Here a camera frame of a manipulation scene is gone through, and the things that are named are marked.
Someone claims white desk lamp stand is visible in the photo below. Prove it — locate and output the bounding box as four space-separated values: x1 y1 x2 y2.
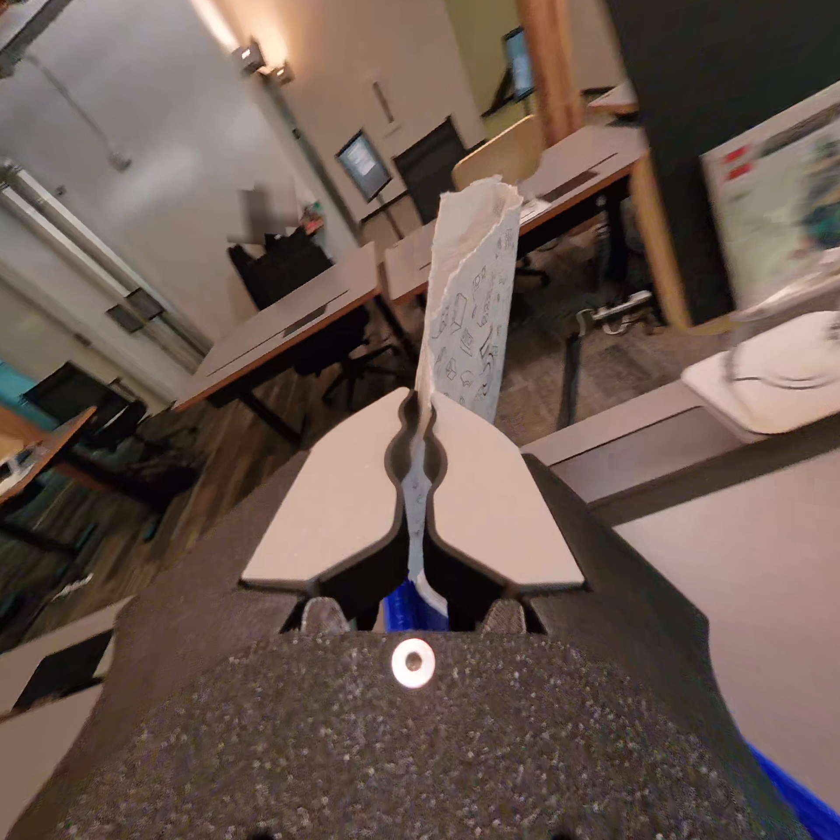
681 259 840 445

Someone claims blue plastic object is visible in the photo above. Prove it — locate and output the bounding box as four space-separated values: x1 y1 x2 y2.
375 577 840 840

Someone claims wall light fixture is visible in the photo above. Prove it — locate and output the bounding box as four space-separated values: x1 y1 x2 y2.
231 38 294 85

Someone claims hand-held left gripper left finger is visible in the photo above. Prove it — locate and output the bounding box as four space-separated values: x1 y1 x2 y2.
239 387 414 627

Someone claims wooden column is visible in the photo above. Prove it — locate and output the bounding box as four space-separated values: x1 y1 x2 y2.
517 0 586 147

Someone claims beige chair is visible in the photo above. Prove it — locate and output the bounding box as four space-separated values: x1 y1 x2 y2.
451 115 547 193

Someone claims large printed paper bag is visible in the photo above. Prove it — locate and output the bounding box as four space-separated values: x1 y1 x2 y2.
407 174 526 601

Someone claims wooden top office desk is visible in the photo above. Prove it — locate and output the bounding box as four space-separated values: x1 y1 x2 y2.
0 403 99 506

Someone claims white power strip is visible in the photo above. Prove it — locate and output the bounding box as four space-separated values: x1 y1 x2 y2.
577 290 657 331

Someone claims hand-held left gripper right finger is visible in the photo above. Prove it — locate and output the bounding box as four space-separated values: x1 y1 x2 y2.
425 392 586 627

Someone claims grey office desk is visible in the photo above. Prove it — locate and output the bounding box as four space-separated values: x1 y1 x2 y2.
174 241 383 413
384 123 651 307

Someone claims grey metal duct pipe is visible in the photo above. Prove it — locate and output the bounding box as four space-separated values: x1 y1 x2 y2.
0 157 214 371

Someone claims wall mounted screen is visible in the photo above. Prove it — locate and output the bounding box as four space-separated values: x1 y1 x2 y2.
336 129 395 203
502 26 534 102

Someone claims black mesh office chair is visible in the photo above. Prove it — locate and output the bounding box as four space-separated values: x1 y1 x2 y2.
392 117 468 224

